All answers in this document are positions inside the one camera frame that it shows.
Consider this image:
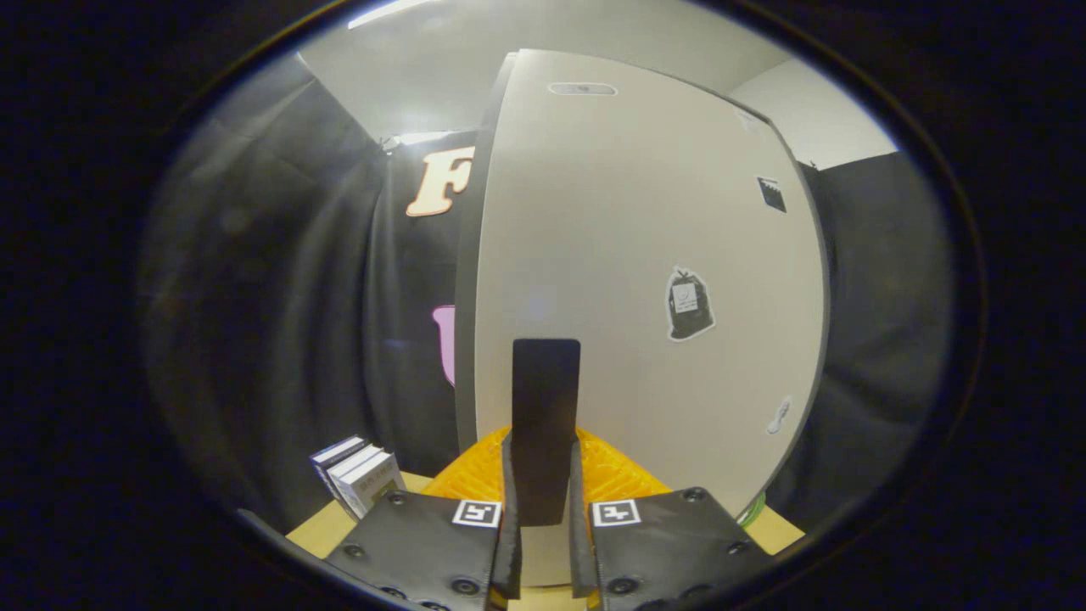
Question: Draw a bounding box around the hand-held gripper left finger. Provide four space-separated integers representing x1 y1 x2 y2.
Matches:
325 424 522 611

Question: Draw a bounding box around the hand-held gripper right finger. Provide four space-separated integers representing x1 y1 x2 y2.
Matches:
567 427 775 611

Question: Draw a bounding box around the black door handle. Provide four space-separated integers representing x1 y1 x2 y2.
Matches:
512 339 583 528

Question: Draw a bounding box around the dark grey shoe cabinet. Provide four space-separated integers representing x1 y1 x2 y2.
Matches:
454 48 834 529

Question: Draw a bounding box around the white shoe cabinet door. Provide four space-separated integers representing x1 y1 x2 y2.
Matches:
475 49 828 588

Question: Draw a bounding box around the small white box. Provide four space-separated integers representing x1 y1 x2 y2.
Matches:
338 451 406 520
327 444 384 510
310 435 367 497

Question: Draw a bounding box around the black backdrop cloth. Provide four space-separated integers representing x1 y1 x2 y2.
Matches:
140 51 960 544

